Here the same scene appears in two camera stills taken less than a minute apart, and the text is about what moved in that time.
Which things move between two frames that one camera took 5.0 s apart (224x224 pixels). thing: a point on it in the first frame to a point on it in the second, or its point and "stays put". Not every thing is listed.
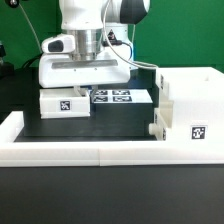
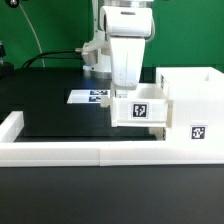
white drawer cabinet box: x=197 y=94 stays put
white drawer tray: x=64 y=103 to x=144 y=106
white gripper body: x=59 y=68 to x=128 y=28
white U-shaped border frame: x=68 y=153 stays put
